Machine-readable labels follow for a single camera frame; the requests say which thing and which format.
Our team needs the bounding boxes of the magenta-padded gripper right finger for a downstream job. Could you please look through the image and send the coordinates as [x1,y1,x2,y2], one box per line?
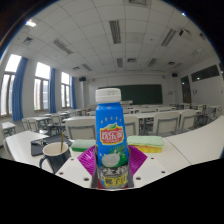
[127,144,171,189]

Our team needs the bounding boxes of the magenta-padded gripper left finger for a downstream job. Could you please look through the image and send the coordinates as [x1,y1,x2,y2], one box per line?
[54,144,100,189]

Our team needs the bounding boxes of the blue white-capped drink bottle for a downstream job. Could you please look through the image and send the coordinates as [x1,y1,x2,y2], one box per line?
[94,87,130,190]

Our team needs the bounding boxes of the dark navy mug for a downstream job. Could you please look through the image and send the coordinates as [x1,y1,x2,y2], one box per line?
[38,141,73,175]

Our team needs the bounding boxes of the yellow green sponge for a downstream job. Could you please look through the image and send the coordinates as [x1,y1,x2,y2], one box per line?
[127,134,165,154]

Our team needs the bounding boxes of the green white eraser block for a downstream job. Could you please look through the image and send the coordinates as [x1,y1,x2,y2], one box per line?
[70,138,98,153]

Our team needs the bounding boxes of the wooden stir stick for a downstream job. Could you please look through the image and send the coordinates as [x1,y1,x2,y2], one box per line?
[59,131,65,154]

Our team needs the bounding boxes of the black notebook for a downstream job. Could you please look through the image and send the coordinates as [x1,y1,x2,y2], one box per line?
[30,133,74,158]

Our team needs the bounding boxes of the dark wooden door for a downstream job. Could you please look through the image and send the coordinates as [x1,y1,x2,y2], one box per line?
[180,75,193,104]

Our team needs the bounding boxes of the classroom windows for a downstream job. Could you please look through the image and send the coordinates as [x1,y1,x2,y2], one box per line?
[0,53,73,116]

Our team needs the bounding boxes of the blue window curtains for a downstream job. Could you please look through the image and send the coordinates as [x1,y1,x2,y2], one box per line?
[11,56,78,123]

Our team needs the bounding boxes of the white ceiling projector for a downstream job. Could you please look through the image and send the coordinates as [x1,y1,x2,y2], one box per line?
[178,28,193,37]

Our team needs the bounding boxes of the ceiling lights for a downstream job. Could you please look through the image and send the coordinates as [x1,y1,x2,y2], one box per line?
[21,0,208,73]

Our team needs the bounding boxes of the dark high wall window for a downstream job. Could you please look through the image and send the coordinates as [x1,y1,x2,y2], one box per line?
[190,64,221,83]

